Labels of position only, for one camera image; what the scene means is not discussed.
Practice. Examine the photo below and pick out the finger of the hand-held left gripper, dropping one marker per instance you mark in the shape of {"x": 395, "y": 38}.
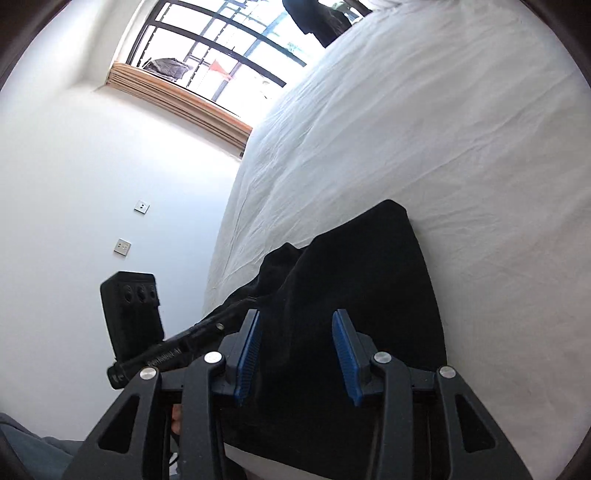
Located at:
{"x": 231, "y": 308}

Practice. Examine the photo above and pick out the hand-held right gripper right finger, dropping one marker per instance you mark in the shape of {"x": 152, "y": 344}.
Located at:
{"x": 344, "y": 355}

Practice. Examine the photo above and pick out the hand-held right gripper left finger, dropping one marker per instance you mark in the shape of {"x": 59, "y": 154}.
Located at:
{"x": 247, "y": 355}

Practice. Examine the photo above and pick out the black pants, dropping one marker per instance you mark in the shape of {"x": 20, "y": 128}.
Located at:
{"x": 369, "y": 277}

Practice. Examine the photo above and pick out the person's grey trouser leg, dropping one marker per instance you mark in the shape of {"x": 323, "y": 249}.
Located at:
{"x": 32, "y": 447}

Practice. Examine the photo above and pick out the beige curtain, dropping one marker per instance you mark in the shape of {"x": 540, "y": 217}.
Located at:
{"x": 184, "y": 104}

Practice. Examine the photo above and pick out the orange triangular flag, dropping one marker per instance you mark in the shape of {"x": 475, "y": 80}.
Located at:
{"x": 218, "y": 69}

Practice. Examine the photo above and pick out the grey hanging garment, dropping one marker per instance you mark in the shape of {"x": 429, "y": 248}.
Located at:
{"x": 167, "y": 68}

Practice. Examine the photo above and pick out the bed with white sheet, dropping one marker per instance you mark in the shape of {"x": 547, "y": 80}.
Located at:
{"x": 415, "y": 115}

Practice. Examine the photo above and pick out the black hanging garment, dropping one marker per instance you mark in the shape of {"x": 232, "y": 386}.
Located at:
{"x": 318, "y": 23}

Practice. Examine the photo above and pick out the white wall socket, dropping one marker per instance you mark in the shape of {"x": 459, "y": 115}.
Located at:
{"x": 141, "y": 206}
{"x": 122, "y": 247}

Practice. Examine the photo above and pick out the black window frame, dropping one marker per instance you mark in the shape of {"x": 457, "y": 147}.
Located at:
{"x": 251, "y": 62}

